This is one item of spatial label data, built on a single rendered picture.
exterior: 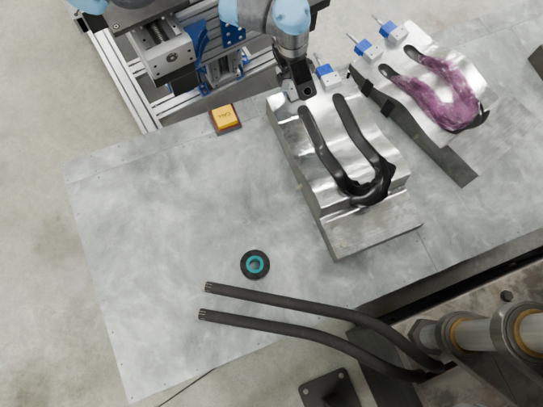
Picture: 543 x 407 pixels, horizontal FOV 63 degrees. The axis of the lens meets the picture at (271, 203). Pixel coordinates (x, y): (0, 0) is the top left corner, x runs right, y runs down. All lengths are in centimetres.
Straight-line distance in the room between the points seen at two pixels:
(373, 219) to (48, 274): 152
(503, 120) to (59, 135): 195
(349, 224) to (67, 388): 144
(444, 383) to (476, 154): 61
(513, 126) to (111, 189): 115
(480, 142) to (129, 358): 110
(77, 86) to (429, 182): 183
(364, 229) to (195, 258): 47
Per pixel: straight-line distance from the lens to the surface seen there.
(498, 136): 139
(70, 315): 219
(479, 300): 137
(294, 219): 126
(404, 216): 126
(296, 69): 112
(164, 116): 208
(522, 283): 144
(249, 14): 99
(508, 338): 82
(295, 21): 95
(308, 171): 120
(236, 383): 203
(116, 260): 130
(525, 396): 112
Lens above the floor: 202
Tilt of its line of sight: 73 degrees down
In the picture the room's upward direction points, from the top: 4 degrees clockwise
